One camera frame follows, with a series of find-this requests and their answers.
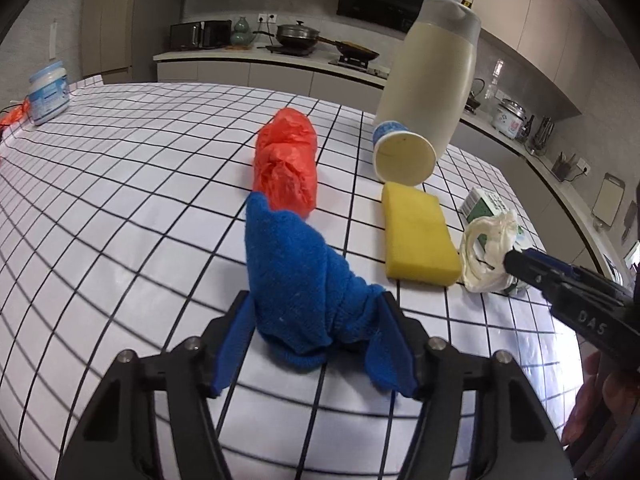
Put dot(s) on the pot with lid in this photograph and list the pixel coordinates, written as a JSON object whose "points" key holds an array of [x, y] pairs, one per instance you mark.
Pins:
{"points": [[297, 35]]}

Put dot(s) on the white black checkered tablecloth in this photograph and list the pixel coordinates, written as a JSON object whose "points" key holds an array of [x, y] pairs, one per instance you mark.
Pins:
{"points": [[125, 210]]}

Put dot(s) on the red plastic bag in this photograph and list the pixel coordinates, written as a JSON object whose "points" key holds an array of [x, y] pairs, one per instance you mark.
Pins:
{"points": [[285, 160]]}

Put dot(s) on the blue rimmed paper cup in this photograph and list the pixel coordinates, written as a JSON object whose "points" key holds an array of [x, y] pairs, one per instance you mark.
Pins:
{"points": [[402, 157]]}

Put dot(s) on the blue cloth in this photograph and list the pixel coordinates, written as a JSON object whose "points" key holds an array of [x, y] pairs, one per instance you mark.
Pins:
{"points": [[295, 270]]}

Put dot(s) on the black gas stove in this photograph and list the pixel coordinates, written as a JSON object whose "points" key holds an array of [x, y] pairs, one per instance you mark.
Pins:
{"points": [[360, 66]]}

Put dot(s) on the beige refrigerator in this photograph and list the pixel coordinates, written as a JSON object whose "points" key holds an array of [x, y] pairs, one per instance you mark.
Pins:
{"points": [[125, 20]]}

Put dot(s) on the cream thermos jug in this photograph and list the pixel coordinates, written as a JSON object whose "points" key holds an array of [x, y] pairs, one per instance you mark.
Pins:
{"points": [[425, 85]]}

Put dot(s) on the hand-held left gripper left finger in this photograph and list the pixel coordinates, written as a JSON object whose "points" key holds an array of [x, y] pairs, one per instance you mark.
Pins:
{"points": [[227, 355]]}

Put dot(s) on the white plastic tub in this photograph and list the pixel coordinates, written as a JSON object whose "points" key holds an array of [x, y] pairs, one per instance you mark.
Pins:
{"points": [[47, 95]]}

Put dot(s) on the black cleaver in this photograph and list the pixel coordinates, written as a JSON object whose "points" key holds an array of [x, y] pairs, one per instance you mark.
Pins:
{"points": [[627, 225]]}

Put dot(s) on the steel utensil holder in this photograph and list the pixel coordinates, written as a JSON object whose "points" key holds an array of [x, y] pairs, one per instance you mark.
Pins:
{"points": [[541, 135]]}

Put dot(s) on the white rice cooker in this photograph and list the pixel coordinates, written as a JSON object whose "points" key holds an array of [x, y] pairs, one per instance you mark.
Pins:
{"points": [[510, 119]]}

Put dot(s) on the white wall outlet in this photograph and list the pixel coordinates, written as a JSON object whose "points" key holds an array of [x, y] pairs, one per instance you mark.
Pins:
{"points": [[582, 163], [267, 17]]}

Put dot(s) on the green carton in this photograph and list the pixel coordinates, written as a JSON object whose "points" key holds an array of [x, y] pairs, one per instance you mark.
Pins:
{"points": [[487, 205]]}

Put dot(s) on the orange plastic bag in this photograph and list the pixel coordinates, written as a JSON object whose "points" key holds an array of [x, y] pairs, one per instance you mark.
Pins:
{"points": [[12, 117]]}

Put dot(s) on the person's right hand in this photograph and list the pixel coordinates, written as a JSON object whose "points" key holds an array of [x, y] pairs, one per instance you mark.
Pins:
{"points": [[615, 390]]}

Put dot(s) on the yellow sponge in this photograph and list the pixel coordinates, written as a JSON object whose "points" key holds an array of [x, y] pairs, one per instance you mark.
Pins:
{"points": [[417, 235]]}

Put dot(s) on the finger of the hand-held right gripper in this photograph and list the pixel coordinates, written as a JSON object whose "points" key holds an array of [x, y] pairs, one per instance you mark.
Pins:
{"points": [[575, 274], [525, 267]]}

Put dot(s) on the white cutting board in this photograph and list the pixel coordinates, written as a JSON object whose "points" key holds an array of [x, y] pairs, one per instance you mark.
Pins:
{"points": [[607, 200]]}

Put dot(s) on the black microwave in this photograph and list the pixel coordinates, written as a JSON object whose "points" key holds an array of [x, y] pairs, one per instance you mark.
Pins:
{"points": [[200, 35]]}

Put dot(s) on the green vase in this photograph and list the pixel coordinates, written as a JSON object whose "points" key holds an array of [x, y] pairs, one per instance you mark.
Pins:
{"points": [[241, 34]]}

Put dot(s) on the black wok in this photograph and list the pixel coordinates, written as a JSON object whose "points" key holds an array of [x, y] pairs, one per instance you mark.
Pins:
{"points": [[357, 51]]}

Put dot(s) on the black utensil holder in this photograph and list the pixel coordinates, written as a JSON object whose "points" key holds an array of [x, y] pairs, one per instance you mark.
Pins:
{"points": [[564, 169]]}

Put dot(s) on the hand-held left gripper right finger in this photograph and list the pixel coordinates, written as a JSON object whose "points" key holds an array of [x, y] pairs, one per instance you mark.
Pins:
{"points": [[395, 360]]}

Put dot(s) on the wok with glass lid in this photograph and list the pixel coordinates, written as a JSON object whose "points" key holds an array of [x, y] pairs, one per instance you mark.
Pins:
{"points": [[475, 97]]}

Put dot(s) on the white plastic bag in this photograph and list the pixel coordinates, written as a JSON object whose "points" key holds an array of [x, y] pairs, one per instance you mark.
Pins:
{"points": [[487, 250]]}

